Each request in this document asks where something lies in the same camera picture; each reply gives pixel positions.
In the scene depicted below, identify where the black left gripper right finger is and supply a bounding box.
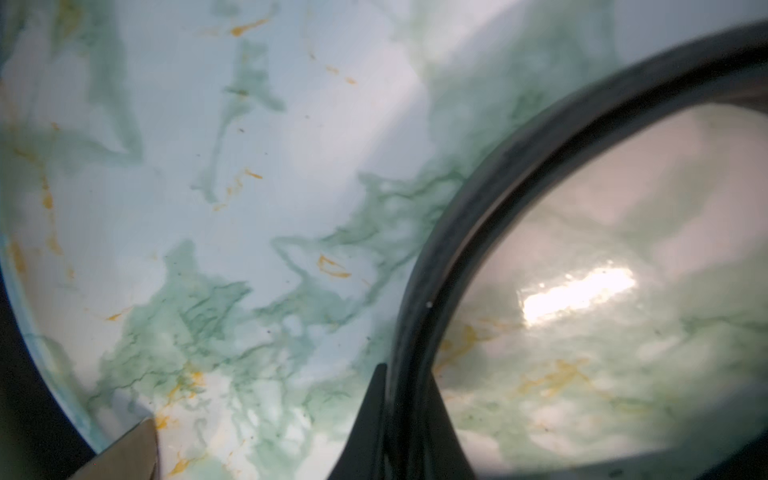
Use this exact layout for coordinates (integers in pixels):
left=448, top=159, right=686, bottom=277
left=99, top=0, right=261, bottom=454
left=420, top=375, right=476, bottom=480

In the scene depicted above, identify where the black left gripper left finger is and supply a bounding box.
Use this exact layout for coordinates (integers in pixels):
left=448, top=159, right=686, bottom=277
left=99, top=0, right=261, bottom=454
left=328, top=364, right=387, bottom=480

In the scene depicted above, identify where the black leather belt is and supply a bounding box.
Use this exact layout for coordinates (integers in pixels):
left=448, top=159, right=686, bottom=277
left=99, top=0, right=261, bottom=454
left=385, top=21, right=767, bottom=479

